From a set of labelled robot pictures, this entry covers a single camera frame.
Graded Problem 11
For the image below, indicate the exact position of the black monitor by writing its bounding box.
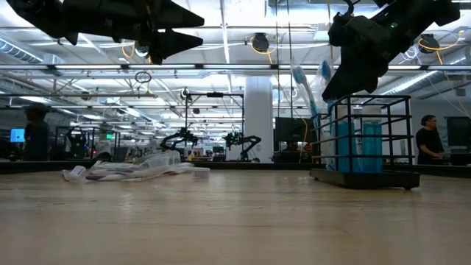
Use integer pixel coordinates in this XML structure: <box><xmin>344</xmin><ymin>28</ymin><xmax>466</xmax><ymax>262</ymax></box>
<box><xmin>274</xmin><ymin>116</ymin><xmax>314</xmax><ymax>144</ymax></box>
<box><xmin>446</xmin><ymin>116</ymin><xmax>471</xmax><ymax>148</ymax></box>

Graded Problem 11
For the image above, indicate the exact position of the ceiling cable reel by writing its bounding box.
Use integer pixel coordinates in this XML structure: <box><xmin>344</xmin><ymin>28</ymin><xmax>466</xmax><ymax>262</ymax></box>
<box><xmin>418</xmin><ymin>32</ymin><xmax>441</xmax><ymax>54</ymax></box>
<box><xmin>251</xmin><ymin>32</ymin><xmax>270</xmax><ymax>53</ymax></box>

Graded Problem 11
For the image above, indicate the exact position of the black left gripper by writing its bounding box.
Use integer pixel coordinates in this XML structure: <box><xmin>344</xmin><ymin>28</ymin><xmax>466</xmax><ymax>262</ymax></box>
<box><xmin>110</xmin><ymin>0</ymin><xmax>206</xmax><ymax>66</ymax></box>

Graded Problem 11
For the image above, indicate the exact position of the black wire caddy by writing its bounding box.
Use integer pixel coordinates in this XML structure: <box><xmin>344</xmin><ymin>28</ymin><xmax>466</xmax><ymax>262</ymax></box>
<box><xmin>308</xmin><ymin>94</ymin><xmax>421</xmax><ymax>191</ymax></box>

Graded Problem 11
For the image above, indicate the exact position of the background black frame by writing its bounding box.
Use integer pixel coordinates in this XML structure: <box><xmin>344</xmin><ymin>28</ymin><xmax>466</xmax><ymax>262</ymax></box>
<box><xmin>183</xmin><ymin>91</ymin><xmax>246</xmax><ymax>163</ymax></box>

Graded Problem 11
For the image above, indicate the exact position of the blue mouthwash bottle white cap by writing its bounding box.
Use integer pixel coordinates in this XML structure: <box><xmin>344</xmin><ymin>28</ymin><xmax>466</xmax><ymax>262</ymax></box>
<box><xmin>335</xmin><ymin>105</ymin><xmax>361</xmax><ymax>173</ymax></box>

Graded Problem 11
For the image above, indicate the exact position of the person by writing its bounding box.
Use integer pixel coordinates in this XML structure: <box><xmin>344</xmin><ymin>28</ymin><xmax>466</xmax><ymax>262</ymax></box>
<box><xmin>415</xmin><ymin>114</ymin><xmax>449</xmax><ymax>166</ymax></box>
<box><xmin>23</xmin><ymin>105</ymin><xmax>52</xmax><ymax>162</ymax></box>

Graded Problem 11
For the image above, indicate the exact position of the blue toothbrush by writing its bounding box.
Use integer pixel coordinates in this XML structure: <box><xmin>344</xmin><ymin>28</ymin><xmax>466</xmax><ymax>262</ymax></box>
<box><xmin>318</xmin><ymin>60</ymin><xmax>334</xmax><ymax>111</ymax></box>
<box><xmin>289</xmin><ymin>60</ymin><xmax>322</xmax><ymax>130</ymax></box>

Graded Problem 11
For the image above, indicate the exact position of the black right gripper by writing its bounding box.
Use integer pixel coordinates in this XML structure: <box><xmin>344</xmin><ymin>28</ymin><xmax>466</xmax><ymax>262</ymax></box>
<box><xmin>321</xmin><ymin>14</ymin><xmax>391</xmax><ymax>103</ymax></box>

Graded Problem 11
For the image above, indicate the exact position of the blue lit monitor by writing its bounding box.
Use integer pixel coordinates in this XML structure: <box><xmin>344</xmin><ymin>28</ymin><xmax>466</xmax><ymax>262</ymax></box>
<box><xmin>10</xmin><ymin>127</ymin><xmax>26</xmax><ymax>144</ymax></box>

